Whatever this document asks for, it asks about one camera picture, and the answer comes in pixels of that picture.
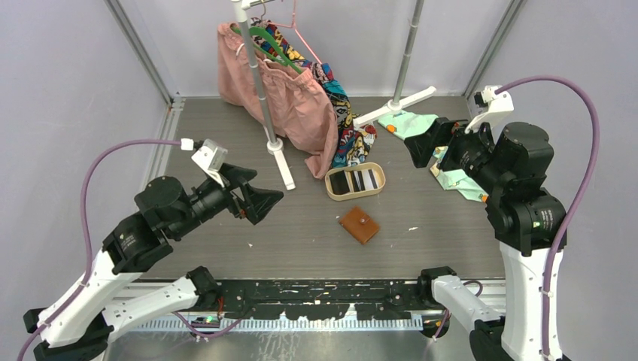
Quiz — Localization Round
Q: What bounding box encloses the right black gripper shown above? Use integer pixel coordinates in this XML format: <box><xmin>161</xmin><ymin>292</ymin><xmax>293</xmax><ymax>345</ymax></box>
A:
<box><xmin>403</xmin><ymin>111</ymin><xmax>507</xmax><ymax>190</ymax></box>

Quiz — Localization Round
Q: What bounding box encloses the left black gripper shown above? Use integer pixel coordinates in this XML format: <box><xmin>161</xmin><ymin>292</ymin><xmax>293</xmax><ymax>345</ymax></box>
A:
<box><xmin>172</xmin><ymin>162</ymin><xmax>285</xmax><ymax>238</ymax></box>

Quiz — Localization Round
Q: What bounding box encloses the beige oval card tray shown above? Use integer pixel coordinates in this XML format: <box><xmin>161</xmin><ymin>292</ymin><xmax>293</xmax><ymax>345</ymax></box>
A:
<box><xmin>324</xmin><ymin>162</ymin><xmax>387</xmax><ymax>202</ymax></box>

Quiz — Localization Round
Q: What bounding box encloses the brown leather card holder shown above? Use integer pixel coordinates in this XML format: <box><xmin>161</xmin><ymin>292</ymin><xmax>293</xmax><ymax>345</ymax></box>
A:
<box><xmin>339</xmin><ymin>206</ymin><xmax>380</xmax><ymax>245</ymax></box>

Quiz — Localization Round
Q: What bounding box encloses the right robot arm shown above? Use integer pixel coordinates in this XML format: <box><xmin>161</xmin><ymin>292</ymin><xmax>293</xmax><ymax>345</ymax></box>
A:
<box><xmin>404</xmin><ymin>117</ymin><xmax>567</xmax><ymax>360</ymax></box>

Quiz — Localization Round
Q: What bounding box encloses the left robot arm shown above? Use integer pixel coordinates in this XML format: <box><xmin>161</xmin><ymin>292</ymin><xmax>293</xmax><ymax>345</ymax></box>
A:
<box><xmin>23</xmin><ymin>164</ymin><xmax>284</xmax><ymax>360</ymax></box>

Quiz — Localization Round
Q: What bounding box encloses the striped credit cards stack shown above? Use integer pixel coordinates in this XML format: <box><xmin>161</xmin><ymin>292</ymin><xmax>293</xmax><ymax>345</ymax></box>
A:
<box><xmin>328</xmin><ymin>169</ymin><xmax>383</xmax><ymax>196</ymax></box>

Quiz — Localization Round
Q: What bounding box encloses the mint cartoon print cloth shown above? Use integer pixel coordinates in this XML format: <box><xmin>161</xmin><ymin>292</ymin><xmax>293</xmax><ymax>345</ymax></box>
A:
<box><xmin>377</xmin><ymin>111</ymin><xmax>488</xmax><ymax>203</ymax></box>

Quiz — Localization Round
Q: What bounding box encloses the colourful comic print garment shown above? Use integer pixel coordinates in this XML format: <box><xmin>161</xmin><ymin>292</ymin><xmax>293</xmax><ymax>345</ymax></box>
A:
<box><xmin>251</xmin><ymin>17</ymin><xmax>377</xmax><ymax>168</ymax></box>

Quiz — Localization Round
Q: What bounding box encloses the pink skirt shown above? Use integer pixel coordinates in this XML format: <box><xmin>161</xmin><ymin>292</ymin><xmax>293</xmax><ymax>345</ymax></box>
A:
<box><xmin>217</xmin><ymin>23</ymin><xmax>339</xmax><ymax>179</ymax></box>

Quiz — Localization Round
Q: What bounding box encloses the green clothes hanger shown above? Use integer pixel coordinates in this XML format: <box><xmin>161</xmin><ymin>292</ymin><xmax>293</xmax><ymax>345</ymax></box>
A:
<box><xmin>248</xmin><ymin>26</ymin><xmax>303</xmax><ymax>74</ymax></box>

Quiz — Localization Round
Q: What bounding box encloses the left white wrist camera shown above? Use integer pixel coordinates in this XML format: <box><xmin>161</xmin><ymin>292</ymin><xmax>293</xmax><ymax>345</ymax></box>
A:
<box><xmin>191</xmin><ymin>138</ymin><xmax>229</xmax><ymax>188</ymax></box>

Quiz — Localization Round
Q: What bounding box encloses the white clothes rack right post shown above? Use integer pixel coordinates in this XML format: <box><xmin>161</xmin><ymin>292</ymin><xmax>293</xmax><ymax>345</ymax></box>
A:
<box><xmin>353</xmin><ymin>0</ymin><xmax>436</xmax><ymax>128</ymax></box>

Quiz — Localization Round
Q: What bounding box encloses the white clothes rack post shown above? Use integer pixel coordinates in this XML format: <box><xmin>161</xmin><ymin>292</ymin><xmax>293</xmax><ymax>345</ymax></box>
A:
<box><xmin>231</xmin><ymin>0</ymin><xmax>296</xmax><ymax>190</ymax></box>
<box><xmin>353</xmin><ymin>0</ymin><xmax>436</xmax><ymax>128</ymax></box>

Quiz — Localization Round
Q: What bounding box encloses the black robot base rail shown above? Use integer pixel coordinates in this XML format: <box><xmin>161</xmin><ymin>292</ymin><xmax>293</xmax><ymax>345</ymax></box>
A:
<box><xmin>172</xmin><ymin>278</ymin><xmax>467</xmax><ymax>323</ymax></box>

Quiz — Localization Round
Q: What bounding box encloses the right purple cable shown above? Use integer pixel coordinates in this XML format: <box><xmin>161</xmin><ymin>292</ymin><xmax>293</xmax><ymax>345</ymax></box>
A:
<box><xmin>430</xmin><ymin>74</ymin><xmax>601</xmax><ymax>359</ymax></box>

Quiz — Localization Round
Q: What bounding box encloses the purple cable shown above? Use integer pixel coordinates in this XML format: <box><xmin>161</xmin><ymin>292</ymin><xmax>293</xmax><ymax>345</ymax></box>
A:
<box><xmin>16</xmin><ymin>138</ymin><xmax>194</xmax><ymax>361</ymax></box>
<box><xmin>430</xmin><ymin>74</ymin><xmax>601</xmax><ymax>359</ymax></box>

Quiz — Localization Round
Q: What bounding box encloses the white clothes rack left post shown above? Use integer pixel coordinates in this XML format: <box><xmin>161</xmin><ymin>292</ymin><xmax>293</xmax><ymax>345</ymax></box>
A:
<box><xmin>231</xmin><ymin>0</ymin><xmax>296</xmax><ymax>190</ymax></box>

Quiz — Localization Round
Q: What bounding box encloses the pink wire hanger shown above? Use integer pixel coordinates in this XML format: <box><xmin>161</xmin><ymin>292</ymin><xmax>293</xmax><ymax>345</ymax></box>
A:
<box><xmin>269</xmin><ymin>0</ymin><xmax>324</xmax><ymax>64</ymax></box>

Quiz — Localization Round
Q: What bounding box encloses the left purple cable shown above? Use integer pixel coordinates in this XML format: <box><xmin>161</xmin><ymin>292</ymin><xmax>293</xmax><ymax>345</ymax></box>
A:
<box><xmin>16</xmin><ymin>138</ymin><xmax>194</xmax><ymax>361</ymax></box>

